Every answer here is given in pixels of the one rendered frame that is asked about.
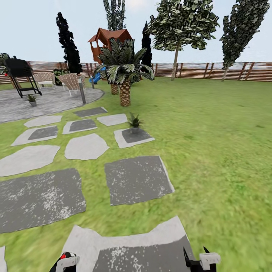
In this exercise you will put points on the insectifuge atomizer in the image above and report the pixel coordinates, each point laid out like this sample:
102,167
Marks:
67,255

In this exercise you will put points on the bush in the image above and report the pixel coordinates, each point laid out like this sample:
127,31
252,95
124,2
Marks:
123,66
59,72
3,69
136,78
114,87

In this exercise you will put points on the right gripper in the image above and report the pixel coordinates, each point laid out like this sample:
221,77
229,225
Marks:
195,265

